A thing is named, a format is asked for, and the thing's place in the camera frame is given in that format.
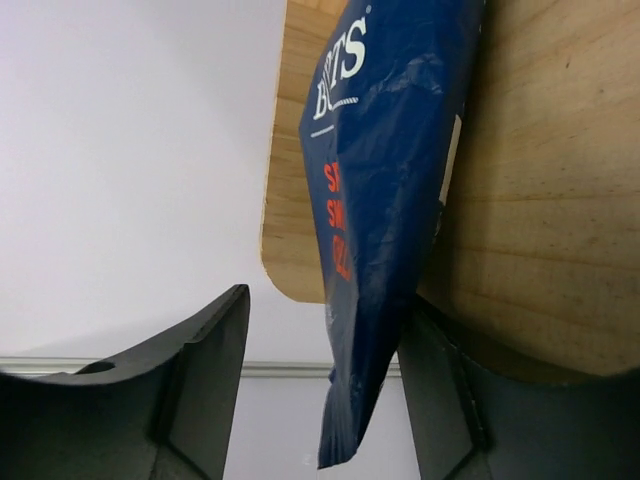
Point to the blue spicy chilli bag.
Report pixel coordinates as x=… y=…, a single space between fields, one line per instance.
x=379 y=134

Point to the wooden two-tier shelf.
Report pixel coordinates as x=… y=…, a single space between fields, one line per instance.
x=537 y=262

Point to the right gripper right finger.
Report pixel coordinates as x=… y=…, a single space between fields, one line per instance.
x=479 y=410

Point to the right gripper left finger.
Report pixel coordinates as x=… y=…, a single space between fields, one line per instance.
x=162 y=409

